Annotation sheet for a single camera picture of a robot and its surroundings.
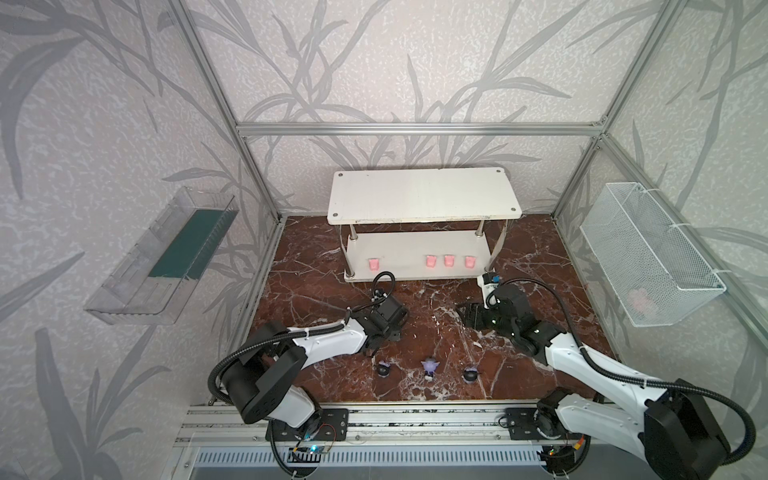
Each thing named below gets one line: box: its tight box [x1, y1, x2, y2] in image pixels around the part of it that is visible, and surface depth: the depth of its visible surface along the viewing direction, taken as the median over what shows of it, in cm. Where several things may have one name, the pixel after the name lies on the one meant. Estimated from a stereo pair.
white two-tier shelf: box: [327, 167, 522, 281], surface depth 84 cm
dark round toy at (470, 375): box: [463, 368, 479, 384], surface depth 80 cm
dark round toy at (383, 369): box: [377, 360, 391, 378], surface depth 81 cm
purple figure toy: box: [420, 356, 441, 382], surface depth 82 cm
